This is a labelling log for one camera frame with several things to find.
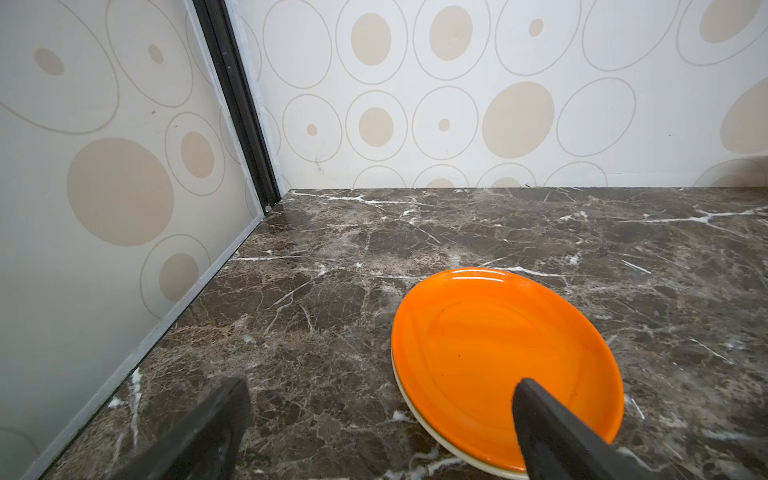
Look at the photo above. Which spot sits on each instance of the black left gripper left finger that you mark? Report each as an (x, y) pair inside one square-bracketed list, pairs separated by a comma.
[(204, 444)]

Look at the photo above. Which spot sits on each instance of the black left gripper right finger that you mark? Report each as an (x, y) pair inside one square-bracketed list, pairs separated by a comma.
[(556, 444)]

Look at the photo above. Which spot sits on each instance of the orange plate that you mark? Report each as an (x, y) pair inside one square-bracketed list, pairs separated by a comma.
[(463, 339)]

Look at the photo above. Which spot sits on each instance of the black vertical frame post left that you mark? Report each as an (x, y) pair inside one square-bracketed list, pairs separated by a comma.
[(219, 30)]

